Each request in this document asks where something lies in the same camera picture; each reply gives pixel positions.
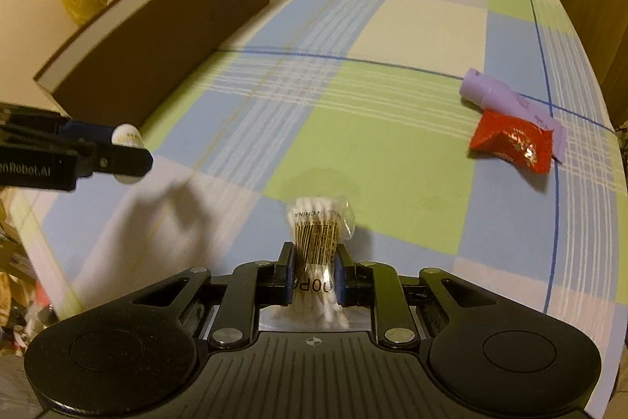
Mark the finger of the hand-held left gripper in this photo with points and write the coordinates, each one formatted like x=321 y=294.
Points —
x=117 y=161
x=91 y=133

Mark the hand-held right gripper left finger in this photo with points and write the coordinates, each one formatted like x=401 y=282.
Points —
x=289 y=274

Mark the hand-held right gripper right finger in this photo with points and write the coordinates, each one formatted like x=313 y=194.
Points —
x=345 y=284

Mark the small white bottle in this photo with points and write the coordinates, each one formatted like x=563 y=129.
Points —
x=125 y=135

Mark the bag of cotton swabs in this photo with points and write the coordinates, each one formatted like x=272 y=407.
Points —
x=316 y=227

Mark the brown storage box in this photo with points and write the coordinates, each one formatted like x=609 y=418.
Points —
x=162 y=31

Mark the pile of assorted clutter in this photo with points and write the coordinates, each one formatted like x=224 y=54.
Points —
x=17 y=291

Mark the red snack packet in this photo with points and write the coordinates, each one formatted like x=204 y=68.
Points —
x=510 y=139

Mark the checkered bed sheet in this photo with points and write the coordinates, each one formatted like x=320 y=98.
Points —
x=417 y=55

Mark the purple tube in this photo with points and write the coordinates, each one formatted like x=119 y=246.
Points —
x=490 y=92

